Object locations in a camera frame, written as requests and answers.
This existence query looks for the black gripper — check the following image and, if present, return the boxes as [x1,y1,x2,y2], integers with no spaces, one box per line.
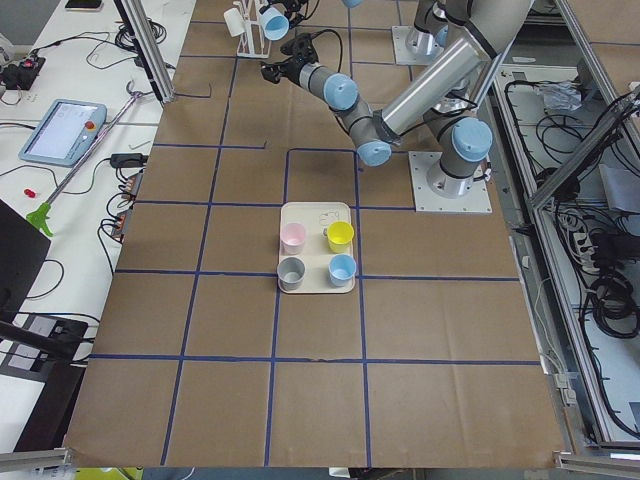
[272,0,309,25]
[260,58,302,85]

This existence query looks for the black emergency stop box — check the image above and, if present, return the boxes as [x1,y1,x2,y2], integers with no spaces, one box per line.
[1,55,46,91]

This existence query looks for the smartphone on table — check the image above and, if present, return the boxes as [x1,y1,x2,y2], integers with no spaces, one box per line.
[64,0,103,12]

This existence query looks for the cream white plastic cup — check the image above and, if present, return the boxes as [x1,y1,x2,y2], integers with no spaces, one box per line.
[223,7,246,38]

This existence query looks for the black laptop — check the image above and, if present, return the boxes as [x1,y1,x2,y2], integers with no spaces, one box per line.
[0,201,50,323]

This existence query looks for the light blue cup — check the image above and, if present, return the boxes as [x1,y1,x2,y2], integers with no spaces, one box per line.
[329,254,357,287]
[259,5,289,41]

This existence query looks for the blue teach pendant tablet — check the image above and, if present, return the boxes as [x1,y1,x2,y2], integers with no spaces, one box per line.
[19,99,107,167]

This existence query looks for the white wire cup rack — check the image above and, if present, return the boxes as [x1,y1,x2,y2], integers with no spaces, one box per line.
[231,0,272,59]

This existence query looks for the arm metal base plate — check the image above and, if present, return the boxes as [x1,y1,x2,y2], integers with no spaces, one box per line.
[409,151,492,215]
[392,26,434,65]

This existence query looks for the black power adapter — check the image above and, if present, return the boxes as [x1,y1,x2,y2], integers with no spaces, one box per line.
[109,153,148,169]

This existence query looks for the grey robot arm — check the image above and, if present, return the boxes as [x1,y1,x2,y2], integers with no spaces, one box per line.
[260,1,532,199]
[259,1,448,62]

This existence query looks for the green handled reacher grabber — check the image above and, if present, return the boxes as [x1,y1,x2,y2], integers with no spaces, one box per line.
[26,83,145,237]

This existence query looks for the aluminium frame post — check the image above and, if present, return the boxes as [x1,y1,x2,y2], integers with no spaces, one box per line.
[114,0,175,104]

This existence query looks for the beige plastic tray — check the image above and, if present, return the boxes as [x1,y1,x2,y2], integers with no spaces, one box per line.
[279,202,355,294]

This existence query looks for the yellow plastic cup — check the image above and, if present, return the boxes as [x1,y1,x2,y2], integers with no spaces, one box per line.
[326,221,355,254]

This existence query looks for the white power strip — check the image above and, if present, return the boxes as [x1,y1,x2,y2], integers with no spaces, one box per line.
[570,231,598,275]

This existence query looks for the grey plastic cup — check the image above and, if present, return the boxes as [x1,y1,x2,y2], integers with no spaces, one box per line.
[277,257,306,292]

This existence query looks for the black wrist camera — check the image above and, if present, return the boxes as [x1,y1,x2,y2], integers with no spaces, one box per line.
[280,33,319,64]

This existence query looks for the pink plastic cup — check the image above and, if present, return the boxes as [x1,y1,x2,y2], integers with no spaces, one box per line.
[280,222,307,255]

